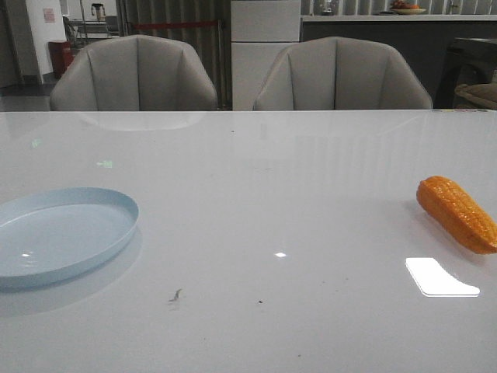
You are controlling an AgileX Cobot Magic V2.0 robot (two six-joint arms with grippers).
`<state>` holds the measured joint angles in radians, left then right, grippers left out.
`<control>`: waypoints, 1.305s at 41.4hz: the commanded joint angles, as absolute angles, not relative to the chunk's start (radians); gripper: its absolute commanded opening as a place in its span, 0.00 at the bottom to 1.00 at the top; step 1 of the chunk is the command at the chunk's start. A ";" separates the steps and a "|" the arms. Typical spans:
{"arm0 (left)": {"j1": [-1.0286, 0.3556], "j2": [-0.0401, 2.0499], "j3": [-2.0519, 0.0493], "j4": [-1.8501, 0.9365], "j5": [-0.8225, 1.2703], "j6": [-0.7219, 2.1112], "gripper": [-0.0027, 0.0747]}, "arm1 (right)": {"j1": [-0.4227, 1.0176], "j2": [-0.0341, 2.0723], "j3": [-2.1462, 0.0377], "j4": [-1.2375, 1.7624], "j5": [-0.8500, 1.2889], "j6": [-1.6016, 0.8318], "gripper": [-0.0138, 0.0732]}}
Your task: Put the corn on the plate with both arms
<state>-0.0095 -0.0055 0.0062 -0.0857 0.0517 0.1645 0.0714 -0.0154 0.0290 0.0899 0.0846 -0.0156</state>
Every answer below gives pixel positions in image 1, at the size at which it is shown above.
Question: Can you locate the orange corn cob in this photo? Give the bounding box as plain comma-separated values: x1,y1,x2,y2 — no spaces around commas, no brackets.
416,176,496,255

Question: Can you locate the light blue round plate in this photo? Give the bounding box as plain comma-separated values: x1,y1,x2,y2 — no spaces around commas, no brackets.
1,187,139,289

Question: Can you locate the right grey upholstered chair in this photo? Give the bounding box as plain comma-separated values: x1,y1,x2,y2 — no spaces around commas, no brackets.
252,36,434,111

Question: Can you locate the grey upholstered chair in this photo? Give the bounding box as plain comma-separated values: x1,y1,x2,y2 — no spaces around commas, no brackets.
50,35,217,111
252,36,434,111

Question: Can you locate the white tall cabinet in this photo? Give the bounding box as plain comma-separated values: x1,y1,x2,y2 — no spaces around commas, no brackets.
231,1,301,111

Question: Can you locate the left grey upholstered chair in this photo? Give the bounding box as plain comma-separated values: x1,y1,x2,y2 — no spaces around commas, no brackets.
50,35,217,111

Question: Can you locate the red barrier belt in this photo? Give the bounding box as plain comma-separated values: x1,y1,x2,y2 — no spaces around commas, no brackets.
131,19,218,30

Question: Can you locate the dark grey counter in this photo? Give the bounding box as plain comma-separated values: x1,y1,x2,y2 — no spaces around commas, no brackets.
301,15,496,105

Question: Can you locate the red trash bin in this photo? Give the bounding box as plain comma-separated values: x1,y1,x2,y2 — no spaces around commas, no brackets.
48,40,74,78

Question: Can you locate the fruit bowl on counter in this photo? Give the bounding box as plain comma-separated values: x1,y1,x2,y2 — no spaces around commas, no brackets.
390,0,426,16

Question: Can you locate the pink wall notice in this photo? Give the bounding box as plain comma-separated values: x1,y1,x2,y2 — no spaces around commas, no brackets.
43,8,55,23

